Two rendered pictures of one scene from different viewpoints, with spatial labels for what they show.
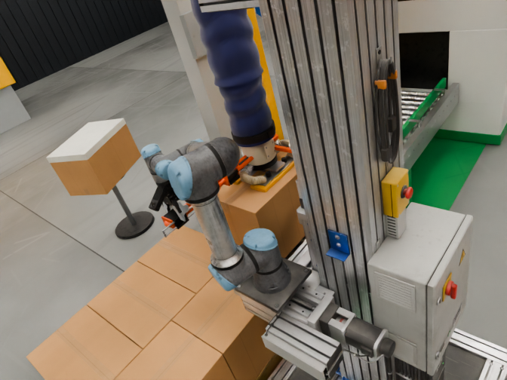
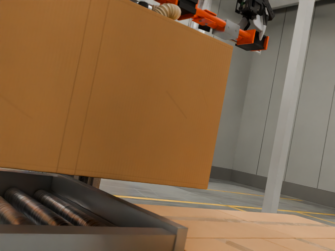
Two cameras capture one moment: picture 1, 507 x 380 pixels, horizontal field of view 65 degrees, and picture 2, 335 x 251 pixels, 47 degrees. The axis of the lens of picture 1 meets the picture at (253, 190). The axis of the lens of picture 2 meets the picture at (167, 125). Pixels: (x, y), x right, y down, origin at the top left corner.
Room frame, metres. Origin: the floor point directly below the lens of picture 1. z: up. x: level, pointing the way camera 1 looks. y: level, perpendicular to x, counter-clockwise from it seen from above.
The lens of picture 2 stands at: (2.84, 0.20, 0.77)
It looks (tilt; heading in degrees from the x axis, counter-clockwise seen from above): 3 degrees up; 183
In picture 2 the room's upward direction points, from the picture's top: 11 degrees clockwise
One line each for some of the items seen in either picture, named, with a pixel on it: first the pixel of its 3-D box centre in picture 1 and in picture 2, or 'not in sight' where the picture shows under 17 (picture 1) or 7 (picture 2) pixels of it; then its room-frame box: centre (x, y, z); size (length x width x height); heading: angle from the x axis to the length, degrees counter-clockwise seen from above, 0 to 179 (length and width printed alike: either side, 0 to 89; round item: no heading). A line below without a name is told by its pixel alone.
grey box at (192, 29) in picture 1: (198, 32); not in sight; (2.96, 0.05, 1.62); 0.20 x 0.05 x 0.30; 131
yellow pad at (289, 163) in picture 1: (276, 169); not in sight; (1.77, -0.15, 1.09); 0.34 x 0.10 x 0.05; 131
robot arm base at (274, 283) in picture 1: (269, 269); not in sight; (1.09, 0.03, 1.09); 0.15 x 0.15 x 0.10
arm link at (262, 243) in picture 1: (261, 249); not in sight; (1.09, 0.04, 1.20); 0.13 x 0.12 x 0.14; 115
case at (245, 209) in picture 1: (270, 200); (89, 91); (1.83, -0.07, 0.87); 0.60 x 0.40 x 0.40; 130
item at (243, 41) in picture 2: (174, 217); (252, 40); (1.46, 0.37, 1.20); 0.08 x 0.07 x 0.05; 131
